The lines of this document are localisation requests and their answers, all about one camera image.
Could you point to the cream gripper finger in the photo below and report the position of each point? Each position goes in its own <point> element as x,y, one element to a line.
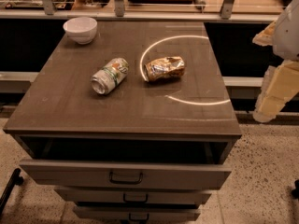
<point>264,38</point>
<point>280,84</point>

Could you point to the green 7up soda can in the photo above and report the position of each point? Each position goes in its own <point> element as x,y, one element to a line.
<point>110,76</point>

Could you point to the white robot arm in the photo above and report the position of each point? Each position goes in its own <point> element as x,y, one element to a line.
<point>286,35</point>

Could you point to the white ceramic bowl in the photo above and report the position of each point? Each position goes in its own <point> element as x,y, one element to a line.
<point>81,29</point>

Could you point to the crumpled gold snack bag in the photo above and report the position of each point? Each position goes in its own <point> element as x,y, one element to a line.
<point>164,68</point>

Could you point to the grey drawer cabinet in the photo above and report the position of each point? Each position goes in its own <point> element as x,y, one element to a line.
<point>184,120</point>

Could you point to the middle grey drawer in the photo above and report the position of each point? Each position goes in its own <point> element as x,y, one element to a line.
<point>100,195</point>

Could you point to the grey drawer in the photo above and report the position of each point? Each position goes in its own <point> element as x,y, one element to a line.
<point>137,214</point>
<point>100,195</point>
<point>126,175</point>

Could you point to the bottom grey drawer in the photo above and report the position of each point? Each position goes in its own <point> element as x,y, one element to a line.
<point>137,214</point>

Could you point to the top grey drawer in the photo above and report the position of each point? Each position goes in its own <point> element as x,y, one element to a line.
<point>126,175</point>

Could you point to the black chair leg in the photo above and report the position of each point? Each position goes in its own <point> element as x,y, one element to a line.
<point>15,180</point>

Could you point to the metal shelf rail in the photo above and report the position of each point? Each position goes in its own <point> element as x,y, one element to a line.
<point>134,16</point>

